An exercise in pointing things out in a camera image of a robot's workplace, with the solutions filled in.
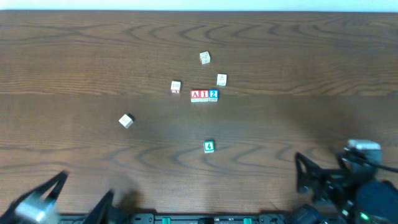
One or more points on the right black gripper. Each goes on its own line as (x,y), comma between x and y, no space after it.
(325,182)

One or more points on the black mounting rail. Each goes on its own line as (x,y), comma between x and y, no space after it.
(148,218)

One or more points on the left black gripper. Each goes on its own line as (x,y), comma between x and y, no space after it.
(101,208)

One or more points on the green tree picture block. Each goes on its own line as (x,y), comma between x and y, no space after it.
(209,146)

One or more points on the wooden block red side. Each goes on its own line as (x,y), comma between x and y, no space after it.
(175,87)

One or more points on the wooden block centre right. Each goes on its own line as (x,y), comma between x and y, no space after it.
(221,79)

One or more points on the plain wooden block top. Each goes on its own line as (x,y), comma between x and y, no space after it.
(205,57)

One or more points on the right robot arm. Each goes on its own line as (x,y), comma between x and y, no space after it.
(374,202)

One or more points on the blue number 2 block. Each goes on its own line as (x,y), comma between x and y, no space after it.
(213,95)

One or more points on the red letter A block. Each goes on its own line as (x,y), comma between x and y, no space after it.
(195,96)

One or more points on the red letter I block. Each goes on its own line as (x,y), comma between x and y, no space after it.
(204,95)

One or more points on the tilted plain wooden block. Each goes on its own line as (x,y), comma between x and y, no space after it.
(126,120)

